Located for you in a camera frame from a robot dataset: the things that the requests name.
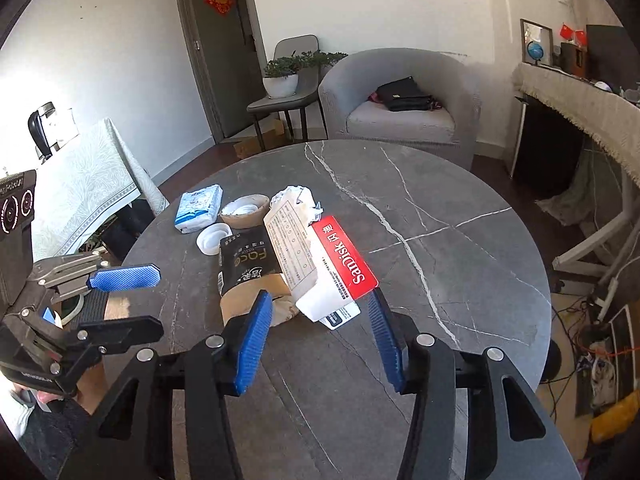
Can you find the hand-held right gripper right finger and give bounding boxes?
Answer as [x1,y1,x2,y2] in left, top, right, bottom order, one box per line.
[366,287,583,480]

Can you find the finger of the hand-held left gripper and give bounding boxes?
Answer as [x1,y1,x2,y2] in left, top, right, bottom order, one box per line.
[27,254,162,306]
[0,309,165,397]

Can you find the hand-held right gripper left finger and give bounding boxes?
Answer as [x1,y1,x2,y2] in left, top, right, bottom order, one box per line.
[57,290,273,480]

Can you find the black brown tissue pack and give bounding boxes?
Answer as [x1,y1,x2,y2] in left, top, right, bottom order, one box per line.
[218,225,301,328]

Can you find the red white card package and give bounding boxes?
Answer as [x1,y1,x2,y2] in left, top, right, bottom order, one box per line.
[295,215,379,331]

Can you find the white plastic lid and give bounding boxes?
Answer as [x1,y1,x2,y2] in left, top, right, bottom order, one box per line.
[196,223,233,257]

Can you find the printed white paper sheet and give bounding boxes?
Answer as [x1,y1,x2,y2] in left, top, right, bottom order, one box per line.
[262,199,326,306]

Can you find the person's left forearm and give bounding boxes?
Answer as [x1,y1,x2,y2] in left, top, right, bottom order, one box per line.
[75,360,108,413]

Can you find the pale patterned tablecloth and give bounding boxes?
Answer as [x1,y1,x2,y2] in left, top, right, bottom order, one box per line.
[30,117,170,261]

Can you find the blue white tissue packet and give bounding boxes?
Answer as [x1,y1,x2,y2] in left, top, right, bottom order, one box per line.
[173,184,223,235]

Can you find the brown paper bowl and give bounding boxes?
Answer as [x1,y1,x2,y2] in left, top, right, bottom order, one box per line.
[219,193,272,229]

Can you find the stacked white lids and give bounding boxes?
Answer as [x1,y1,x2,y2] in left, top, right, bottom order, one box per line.
[222,196,266,217]

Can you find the crumpled white paper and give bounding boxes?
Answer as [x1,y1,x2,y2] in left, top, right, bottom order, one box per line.
[270,185,325,226]

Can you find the cardboard box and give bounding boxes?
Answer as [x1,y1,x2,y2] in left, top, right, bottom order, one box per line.
[233,119,286,161]

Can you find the yellow bag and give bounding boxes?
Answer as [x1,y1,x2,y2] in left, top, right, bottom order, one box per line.
[590,392,633,443]

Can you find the grey door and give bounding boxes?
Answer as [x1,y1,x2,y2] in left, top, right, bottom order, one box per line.
[172,0,266,146]

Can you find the potted plant in white pot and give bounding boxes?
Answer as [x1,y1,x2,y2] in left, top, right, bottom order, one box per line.
[262,50,348,99]

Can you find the black handbag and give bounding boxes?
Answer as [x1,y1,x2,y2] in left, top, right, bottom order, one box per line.
[375,76,435,112]

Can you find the grey cloth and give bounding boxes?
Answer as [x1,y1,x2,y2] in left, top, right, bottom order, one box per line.
[536,150,626,226]

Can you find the grey armchair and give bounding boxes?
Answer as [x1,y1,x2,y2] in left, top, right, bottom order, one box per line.
[318,48,482,171]

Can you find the grey dining chair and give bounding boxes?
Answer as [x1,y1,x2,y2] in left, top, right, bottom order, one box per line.
[246,35,321,153]

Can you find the beige fringed desk cloth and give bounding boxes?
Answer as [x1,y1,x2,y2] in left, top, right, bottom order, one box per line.
[512,62,640,183]

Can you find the brown wooden speaker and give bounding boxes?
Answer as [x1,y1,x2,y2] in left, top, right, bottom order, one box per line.
[560,41,587,77]

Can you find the framed picture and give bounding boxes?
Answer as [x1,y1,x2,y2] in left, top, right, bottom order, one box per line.
[519,18,554,67]

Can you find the black monitor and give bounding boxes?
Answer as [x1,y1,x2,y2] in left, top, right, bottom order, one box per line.
[586,24,640,88]

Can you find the orange cable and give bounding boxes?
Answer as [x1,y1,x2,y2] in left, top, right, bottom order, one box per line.
[575,344,636,362]

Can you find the white desk frame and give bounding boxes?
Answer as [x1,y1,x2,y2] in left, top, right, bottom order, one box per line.
[552,180,640,321]

